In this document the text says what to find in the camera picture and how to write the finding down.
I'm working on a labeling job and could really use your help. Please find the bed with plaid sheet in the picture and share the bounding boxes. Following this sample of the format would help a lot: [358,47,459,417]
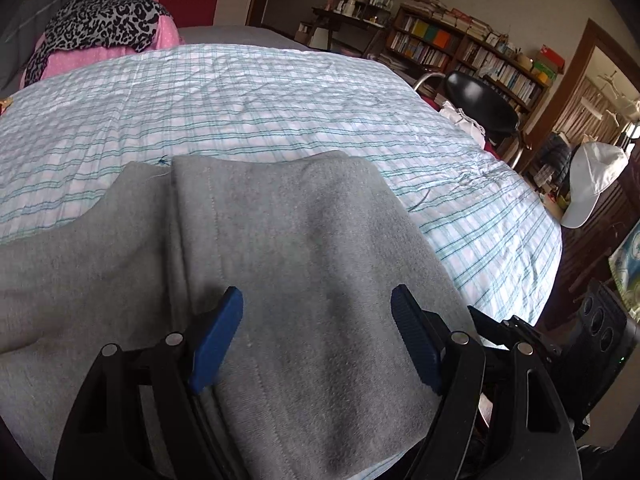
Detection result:
[0,42,563,326]

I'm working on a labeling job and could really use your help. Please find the leopard print blanket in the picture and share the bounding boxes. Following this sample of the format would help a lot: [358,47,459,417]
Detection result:
[25,0,171,86]

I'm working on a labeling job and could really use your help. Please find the dark padded jacket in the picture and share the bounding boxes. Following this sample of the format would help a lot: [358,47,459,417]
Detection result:
[537,132,573,192]

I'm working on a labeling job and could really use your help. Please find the grey padded headboard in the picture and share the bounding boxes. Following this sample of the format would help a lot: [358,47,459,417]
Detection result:
[0,0,66,91]

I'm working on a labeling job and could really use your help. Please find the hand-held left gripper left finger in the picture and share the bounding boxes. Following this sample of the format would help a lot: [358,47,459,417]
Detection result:
[52,286,251,480]

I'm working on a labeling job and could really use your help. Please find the grey pants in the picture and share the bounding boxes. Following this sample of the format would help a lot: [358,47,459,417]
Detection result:
[0,151,481,480]

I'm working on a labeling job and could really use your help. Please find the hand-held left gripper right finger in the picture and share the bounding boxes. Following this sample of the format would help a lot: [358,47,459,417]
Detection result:
[390,284,583,480]

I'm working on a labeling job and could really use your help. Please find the wooden bookshelf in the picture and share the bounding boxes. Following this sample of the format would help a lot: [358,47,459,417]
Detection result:
[377,2,551,116]

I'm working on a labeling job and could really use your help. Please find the white cloth bag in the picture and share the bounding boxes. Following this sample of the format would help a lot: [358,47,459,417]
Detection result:
[439,101,488,141]

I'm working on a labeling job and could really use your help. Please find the stack of books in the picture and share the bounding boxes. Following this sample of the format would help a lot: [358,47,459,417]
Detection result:
[400,0,493,41]

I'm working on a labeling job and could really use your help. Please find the white cap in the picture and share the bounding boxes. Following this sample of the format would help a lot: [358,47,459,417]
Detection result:
[560,141,630,228]

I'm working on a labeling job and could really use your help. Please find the wooden door frame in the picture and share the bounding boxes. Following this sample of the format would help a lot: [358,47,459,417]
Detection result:
[520,18,640,161]

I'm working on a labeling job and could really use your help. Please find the black chair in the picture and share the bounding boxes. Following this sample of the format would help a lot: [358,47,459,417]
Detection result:
[412,70,533,168]

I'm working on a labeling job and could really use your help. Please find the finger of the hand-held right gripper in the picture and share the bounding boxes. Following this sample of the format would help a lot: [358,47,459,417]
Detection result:
[502,316,555,353]
[468,305,508,348]

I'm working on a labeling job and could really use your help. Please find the stack of coloured boxes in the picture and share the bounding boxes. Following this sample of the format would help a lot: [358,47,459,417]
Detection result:
[530,45,566,81]

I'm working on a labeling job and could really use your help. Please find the pink blanket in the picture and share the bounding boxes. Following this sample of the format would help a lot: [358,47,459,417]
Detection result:
[20,10,180,92]

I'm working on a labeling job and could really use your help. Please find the dark wooden desk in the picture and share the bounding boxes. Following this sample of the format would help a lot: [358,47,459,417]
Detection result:
[300,7,391,56]

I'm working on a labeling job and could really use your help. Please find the printed plastic bag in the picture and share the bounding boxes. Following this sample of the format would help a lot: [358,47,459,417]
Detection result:
[609,220,640,321]

